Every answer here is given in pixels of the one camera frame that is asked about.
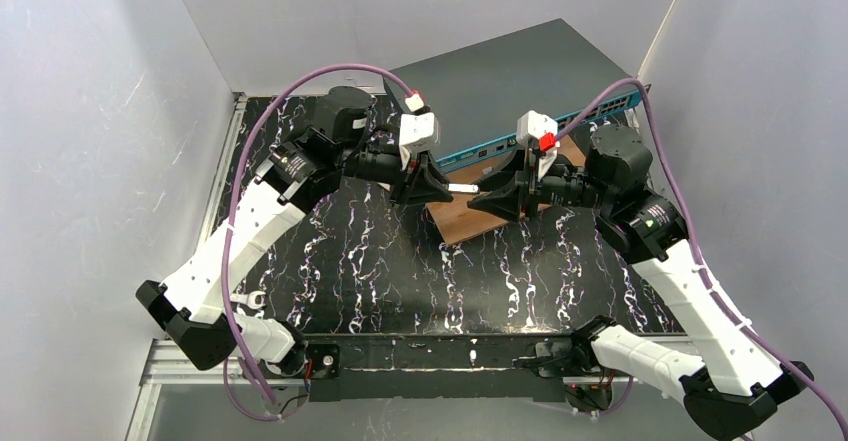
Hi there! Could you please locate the purple cable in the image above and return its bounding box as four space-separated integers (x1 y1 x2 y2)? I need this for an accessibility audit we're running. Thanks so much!
220 63 415 424
556 78 848 441

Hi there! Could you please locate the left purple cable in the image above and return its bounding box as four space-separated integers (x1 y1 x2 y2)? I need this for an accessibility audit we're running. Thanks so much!
220 63 415 424

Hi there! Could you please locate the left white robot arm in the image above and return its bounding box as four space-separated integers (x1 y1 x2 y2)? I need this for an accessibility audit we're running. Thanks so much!
135 87 453 371

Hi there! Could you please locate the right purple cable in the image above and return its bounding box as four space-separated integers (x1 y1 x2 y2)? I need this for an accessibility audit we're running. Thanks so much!
556 78 848 441

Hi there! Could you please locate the grey teal network switch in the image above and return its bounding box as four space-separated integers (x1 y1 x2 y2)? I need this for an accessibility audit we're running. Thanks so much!
392 19 627 173

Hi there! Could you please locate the silver SFP module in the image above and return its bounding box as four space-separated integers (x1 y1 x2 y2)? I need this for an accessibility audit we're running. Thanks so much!
447 183 480 195

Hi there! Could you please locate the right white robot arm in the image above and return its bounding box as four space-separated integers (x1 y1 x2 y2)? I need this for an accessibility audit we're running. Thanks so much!
469 112 812 440

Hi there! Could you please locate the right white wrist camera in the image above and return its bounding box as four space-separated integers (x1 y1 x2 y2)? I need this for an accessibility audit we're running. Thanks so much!
516 110 560 179

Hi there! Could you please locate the wooden base board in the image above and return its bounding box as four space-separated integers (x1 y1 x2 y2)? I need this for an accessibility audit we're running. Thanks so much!
423 134 588 246

